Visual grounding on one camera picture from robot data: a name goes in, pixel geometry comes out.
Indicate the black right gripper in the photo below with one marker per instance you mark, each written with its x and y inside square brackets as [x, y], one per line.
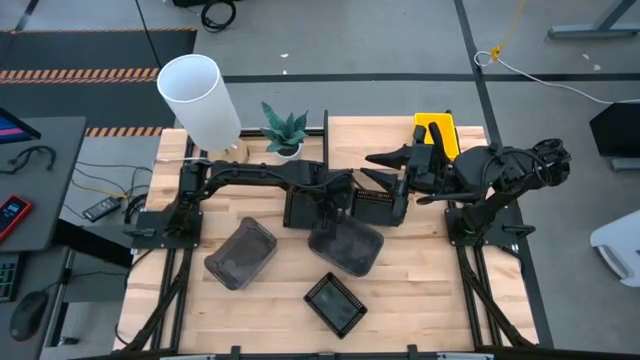
[430, 172]

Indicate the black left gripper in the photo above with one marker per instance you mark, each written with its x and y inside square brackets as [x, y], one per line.
[327, 192]

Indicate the smoky translucent plastic basket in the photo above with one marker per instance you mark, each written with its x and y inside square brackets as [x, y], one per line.
[240, 255]
[347, 245]

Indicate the yellow square lid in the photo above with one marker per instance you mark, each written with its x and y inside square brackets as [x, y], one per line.
[434, 118]

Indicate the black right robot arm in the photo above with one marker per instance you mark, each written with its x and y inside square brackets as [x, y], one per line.
[500, 170]

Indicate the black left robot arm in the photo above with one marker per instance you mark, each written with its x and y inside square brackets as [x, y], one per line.
[250, 175]

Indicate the green plant in white pot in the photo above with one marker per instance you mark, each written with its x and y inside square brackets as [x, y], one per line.
[287, 132]

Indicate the white shade table lamp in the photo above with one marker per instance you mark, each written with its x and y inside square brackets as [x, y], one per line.
[200, 105]

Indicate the black box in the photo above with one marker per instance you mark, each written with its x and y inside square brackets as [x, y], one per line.
[617, 130]

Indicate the black power adapter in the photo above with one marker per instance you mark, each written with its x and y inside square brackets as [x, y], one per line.
[101, 209]

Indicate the white chair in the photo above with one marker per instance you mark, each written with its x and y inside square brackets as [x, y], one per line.
[620, 240]

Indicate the gray table leg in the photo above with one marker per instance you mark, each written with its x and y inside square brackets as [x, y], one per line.
[590, 31]

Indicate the gray side desk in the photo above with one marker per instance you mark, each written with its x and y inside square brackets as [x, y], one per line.
[55, 200]

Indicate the black hazard striped mat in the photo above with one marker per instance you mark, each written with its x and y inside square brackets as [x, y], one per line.
[75, 105]

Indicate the black computer mouse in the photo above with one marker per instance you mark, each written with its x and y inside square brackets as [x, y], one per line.
[29, 312]

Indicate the red smartphone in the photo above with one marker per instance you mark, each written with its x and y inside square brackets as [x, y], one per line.
[12, 215]

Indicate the black keyboard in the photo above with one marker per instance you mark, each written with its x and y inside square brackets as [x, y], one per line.
[7, 277]

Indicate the computer monitor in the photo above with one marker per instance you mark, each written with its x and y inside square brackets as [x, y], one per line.
[12, 131]

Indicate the wooden shelf with black frame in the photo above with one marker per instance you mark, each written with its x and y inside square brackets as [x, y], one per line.
[370, 140]

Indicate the black aluminium table frame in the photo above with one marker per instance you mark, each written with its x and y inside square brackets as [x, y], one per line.
[247, 132]

